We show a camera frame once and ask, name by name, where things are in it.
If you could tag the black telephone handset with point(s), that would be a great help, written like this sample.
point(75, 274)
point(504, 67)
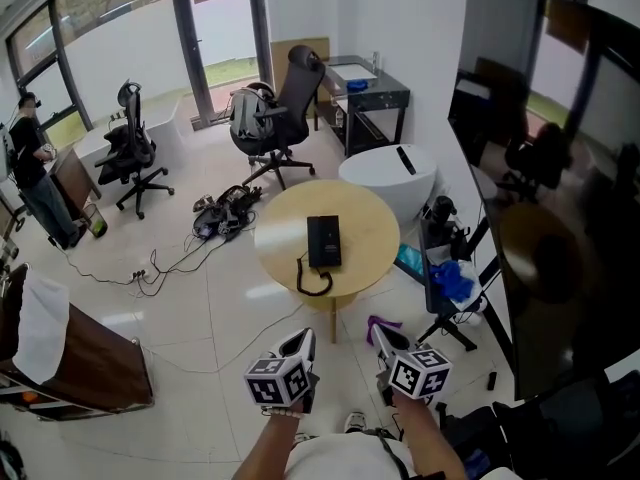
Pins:
point(313, 240)

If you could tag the black cylindrical device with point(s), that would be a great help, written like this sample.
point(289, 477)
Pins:
point(442, 210)

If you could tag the black metal side table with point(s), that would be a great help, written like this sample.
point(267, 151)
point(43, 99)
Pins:
point(380, 93)

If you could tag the black display stand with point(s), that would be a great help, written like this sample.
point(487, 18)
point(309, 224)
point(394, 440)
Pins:
point(429, 288)

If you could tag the small black floor object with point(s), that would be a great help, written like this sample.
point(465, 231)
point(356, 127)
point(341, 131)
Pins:
point(492, 379)

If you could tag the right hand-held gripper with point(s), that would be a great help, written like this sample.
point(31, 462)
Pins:
point(415, 375)

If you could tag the small blue object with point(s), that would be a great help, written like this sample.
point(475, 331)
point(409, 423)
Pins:
point(357, 85)

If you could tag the person's white shirt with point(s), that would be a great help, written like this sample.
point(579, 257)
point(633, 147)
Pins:
point(345, 458)

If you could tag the black chair with grey armrest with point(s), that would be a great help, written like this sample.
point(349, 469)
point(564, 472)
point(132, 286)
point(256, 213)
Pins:
point(550, 433)

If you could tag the white sheet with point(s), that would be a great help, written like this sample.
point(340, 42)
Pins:
point(352, 71)

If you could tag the green mesh waste bin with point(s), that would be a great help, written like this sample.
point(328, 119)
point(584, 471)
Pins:
point(96, 223)

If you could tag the person's left forearm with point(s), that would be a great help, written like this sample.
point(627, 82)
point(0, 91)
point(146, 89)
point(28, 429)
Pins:
point(265, 448)

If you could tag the pile of black gear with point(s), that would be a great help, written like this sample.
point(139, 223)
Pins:
point(227, 213)

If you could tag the white cloth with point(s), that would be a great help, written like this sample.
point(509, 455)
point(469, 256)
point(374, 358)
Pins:
point(42, 328)

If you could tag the small orange object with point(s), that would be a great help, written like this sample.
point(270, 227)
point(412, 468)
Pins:
point(29, 397)

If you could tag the large black display screen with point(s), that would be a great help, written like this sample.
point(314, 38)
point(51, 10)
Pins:
point(560, 168)

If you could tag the small clear bottle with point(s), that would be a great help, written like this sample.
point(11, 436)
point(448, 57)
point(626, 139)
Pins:
point(376, 60)

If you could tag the person's white shoe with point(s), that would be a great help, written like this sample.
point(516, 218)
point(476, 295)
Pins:
point(356, 422)

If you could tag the blue cloth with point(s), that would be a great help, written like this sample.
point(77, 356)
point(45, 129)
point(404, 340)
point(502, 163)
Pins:
point(452, 278)

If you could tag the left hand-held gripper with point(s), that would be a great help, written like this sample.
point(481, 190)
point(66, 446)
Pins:
point(270, 388)

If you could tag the teal packet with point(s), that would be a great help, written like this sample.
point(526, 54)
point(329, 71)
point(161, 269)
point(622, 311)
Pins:
point(410, 260)

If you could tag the wooden rolling shelf cart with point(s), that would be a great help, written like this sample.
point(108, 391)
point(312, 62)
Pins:
point(95, 358)

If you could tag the black remote control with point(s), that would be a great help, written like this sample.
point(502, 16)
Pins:
point(406, 160)

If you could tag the brown wooden desk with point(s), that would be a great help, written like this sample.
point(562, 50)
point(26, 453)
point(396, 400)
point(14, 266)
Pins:
point(72, 178)

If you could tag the round light wooden table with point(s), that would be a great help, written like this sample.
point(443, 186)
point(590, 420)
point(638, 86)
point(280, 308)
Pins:
point(365, 228)

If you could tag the black office chair with headrest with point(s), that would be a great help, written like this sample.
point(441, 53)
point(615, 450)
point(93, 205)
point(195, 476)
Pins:
point(295, 98)

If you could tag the black framed glass window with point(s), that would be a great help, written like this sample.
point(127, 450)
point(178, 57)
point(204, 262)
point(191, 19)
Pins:
point(125, 43)

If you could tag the black mesh office chair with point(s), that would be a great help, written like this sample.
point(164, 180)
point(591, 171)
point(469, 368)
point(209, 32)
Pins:
point(127, 153)

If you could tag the white power strip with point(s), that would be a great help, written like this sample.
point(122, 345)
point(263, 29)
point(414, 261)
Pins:
point(140, 274)

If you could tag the brown cardboard sheet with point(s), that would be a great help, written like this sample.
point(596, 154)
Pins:
point(282, 63)

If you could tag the person's right forearm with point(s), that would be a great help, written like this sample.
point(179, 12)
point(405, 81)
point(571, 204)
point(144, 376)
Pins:
point(430, 438)

